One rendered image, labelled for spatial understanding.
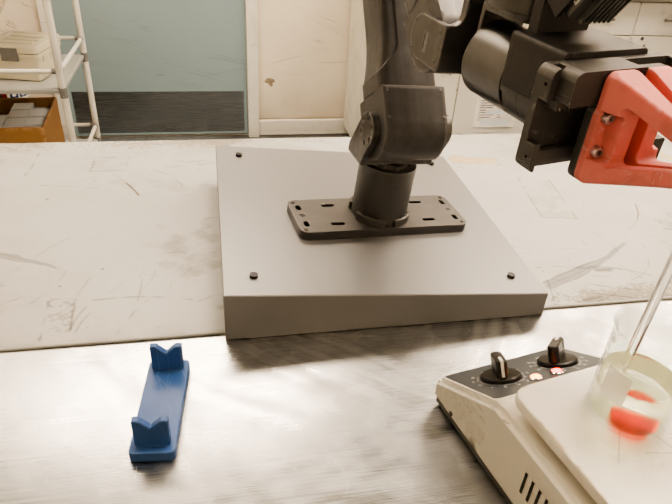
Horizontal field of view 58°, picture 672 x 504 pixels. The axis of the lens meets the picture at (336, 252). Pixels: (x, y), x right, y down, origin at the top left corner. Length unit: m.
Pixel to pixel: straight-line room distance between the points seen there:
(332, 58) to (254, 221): 2.73
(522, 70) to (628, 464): 0.25
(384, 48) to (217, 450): 0.40
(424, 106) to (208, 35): 2.69
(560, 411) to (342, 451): 0.17
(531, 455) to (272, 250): 0.32
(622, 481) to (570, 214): 0.52
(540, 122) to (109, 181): 0.63
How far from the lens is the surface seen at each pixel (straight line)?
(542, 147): 0.39
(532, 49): 0.41
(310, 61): 3.34
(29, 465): 0.52
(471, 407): 0.48
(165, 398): 0.52
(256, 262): 0.59
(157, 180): 0.88
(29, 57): 2.39
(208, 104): 3.35
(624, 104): 0.37
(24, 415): 0.55
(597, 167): 0.39
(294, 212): 0.66
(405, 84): 0.61
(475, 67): 0.46
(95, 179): 0.90
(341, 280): 0.58
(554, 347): 0.51
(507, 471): 0.46
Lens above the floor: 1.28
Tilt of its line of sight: 33 degrees down
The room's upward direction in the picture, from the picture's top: 4 degrees clockwise
